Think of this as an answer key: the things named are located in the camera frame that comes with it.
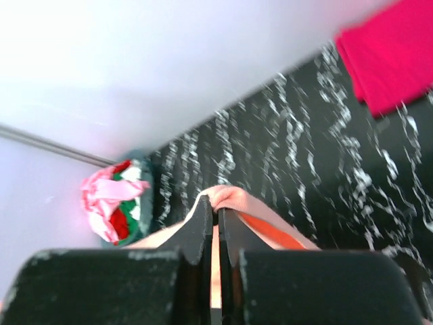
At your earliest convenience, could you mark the green garment in basket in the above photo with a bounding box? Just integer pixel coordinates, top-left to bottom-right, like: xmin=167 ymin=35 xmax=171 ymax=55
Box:
xmin=110 ymin=167 xmax=141 ymax=246

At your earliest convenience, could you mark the folded magenta t-shirt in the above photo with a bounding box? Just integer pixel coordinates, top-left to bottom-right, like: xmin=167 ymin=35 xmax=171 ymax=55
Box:
xmin=336 ymin=1 xmax=432 ymax=118

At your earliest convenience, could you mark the salmon orange t-shirt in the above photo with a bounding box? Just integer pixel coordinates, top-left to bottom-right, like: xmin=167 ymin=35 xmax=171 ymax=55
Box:
xmin=128 ymin=185 xmax=321 ymax=309

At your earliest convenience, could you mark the teal laundry basket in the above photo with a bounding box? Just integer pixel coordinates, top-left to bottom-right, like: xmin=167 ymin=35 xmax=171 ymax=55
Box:
xmin=102 ymin=150 xmax=155 ymax=247

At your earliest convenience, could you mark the red garment in basket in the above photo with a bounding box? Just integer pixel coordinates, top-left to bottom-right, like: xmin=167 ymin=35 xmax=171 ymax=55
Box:
xmin=110 ymin=160 xmax=135 ymax=240

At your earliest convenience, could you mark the left corner aluminium post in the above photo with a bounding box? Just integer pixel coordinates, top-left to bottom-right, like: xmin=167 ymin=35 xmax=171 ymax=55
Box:
xmin=1 ymin=123 xmax=115 ymax=167

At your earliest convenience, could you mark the white garment in basket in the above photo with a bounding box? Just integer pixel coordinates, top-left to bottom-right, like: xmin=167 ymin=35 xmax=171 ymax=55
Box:
xmin=120 ymin=160 xmax=141 ymax=221

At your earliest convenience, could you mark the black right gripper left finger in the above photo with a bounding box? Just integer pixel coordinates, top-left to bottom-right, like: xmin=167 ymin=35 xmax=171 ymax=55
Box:
xmin=1 ymin=196 xmax=213 ymax=324

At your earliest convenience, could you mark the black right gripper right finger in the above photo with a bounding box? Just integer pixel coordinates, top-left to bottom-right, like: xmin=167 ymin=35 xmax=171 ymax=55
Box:
xmin=218 ymin=209 xmax=428 ymax=324

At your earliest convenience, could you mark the light pink t-shirt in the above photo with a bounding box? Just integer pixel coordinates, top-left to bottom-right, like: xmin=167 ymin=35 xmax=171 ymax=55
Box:
xmin=81 ymin=165 xmax=149 ymax=243

